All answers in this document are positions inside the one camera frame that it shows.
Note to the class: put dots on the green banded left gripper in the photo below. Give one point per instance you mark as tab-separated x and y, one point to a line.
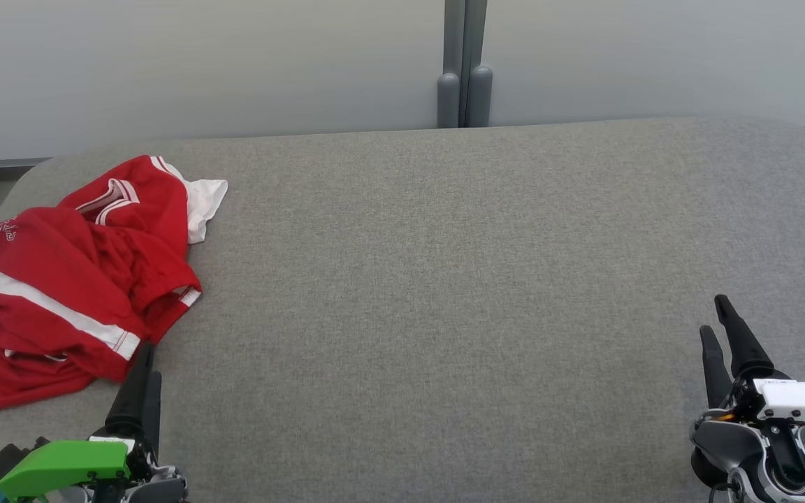
67	464

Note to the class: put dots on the red Bulls 23 shorts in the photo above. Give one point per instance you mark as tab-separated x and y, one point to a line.
39	251

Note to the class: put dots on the red Bulls 23 jersey shirt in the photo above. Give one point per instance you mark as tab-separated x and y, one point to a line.
161	199

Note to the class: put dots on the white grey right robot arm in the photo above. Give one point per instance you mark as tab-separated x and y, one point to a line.
724	447

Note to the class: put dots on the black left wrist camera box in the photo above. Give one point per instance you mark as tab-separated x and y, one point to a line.
4	462

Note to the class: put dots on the grey partition base rail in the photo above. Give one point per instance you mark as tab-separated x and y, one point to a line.
11	163

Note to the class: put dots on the grey partition post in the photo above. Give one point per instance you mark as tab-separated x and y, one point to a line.
479	98
448	98

